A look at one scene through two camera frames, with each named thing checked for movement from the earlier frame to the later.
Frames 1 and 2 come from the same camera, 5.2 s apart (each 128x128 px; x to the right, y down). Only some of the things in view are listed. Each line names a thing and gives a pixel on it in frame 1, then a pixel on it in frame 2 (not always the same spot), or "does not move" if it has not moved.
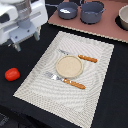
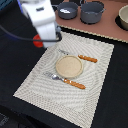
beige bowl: x=123 y=15 does not move
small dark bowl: x=66 y=10 does not move
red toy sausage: x=12 y=74 to x=38 y=44
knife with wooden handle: x=65 y=80 does not move
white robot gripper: x=20 y=19 to x=42 y=15
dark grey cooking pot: x=91 y=12 does not move
